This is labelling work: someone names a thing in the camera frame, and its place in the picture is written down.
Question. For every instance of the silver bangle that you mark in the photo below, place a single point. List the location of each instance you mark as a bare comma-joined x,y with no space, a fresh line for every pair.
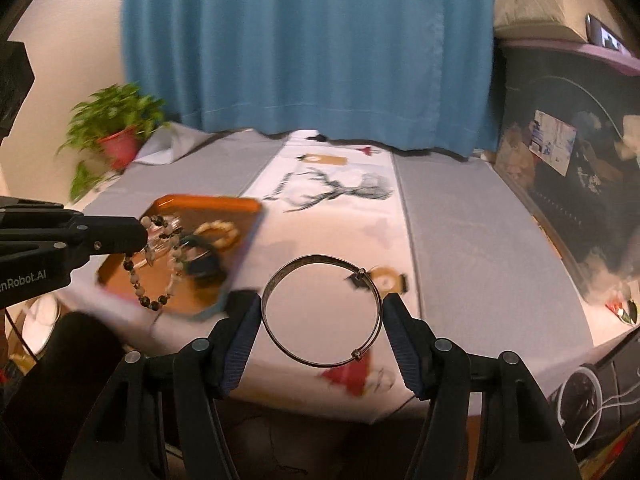
358,273

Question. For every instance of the blue curtain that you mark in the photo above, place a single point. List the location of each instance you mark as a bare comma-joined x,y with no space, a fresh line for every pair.
325,35

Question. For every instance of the green potted plant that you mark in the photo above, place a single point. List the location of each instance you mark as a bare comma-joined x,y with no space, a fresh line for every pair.
110,110

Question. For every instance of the red flower pot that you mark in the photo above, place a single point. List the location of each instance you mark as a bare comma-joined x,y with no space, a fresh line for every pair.
120,147

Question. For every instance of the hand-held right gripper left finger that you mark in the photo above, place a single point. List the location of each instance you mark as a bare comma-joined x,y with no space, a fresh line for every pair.
242,350

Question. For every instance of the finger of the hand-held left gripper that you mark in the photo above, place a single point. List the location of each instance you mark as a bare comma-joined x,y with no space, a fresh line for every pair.
115,235

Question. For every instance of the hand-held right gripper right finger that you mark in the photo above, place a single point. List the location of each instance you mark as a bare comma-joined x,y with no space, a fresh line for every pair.
402,355

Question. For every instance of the orange metal tray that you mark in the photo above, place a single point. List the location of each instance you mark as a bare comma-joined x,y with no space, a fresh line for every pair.
220,207

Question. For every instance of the dark storage box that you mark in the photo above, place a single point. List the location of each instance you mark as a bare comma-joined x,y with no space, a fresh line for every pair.
550,220

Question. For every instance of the black chair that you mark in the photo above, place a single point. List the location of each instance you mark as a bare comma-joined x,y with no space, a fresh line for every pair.
65,360

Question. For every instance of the printed deer tablecloth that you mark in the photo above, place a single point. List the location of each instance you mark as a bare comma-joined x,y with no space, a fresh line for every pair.
450,240

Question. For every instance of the white cloth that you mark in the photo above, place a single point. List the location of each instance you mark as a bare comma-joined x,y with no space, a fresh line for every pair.
170,147

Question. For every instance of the white paper label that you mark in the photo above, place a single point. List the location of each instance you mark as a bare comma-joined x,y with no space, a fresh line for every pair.
552,142

